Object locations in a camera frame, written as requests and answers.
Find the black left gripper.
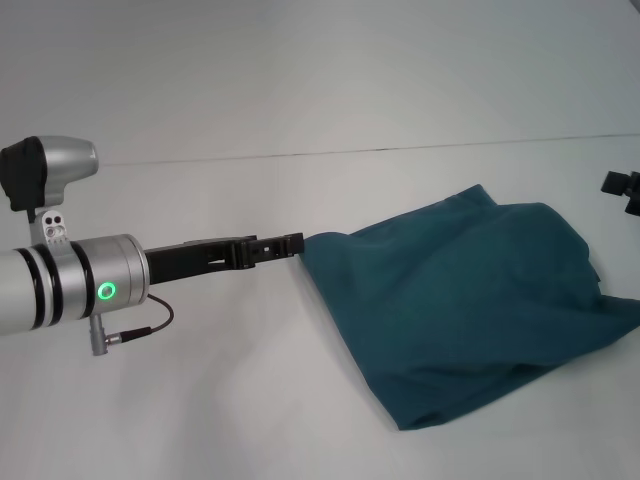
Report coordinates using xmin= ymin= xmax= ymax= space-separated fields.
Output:
xmin=142 ymin=232 xmax=305 ymax=287

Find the teal t-shirt with pink print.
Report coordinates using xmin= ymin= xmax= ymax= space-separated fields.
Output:
xmin=298 ymin=183 xmax=640 ymax=432

